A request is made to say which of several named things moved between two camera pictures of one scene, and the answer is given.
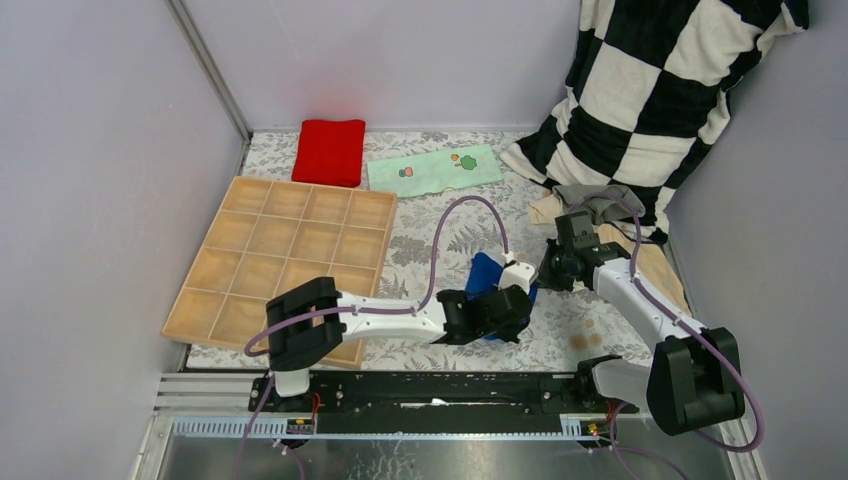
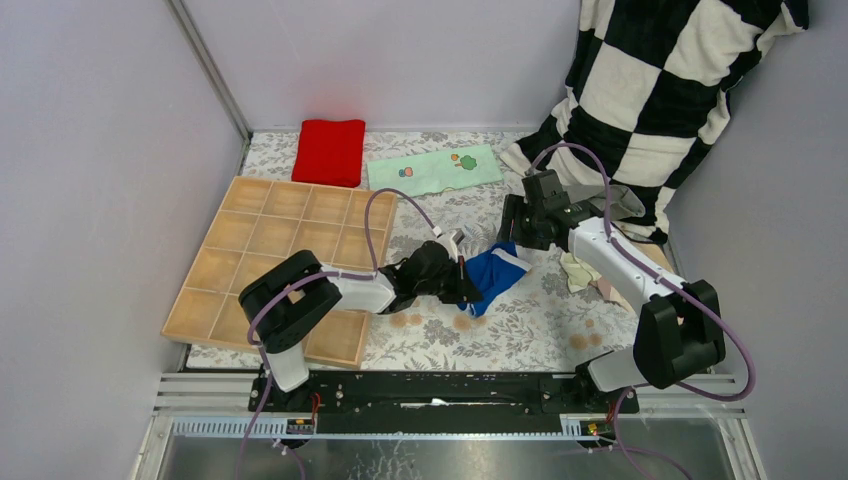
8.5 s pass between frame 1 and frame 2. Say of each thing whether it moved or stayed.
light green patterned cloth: stayed
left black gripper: moved
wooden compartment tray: stayed
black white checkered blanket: stayed
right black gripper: moved
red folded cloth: stayed
